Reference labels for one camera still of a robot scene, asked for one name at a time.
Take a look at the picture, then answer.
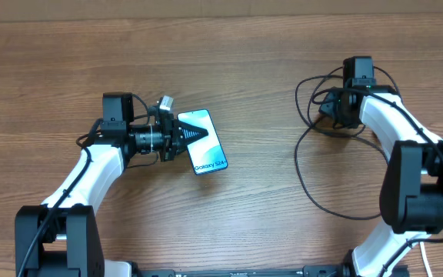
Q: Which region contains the Samsung Galaxy smartphone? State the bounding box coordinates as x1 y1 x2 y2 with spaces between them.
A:
178 109 228 175

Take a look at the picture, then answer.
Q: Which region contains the black USB charging cable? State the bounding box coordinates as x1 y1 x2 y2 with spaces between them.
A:
293 65 403 222

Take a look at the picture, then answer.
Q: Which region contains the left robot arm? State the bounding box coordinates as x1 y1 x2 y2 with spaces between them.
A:
15 92 228 276

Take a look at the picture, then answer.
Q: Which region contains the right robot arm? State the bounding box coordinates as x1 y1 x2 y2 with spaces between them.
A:
319 56 443 276

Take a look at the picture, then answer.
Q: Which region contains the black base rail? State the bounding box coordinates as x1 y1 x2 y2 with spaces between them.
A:
128 264 411 277

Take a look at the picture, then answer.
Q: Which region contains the white power strip cord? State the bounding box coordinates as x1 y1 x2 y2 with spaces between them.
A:
419 242 433 277

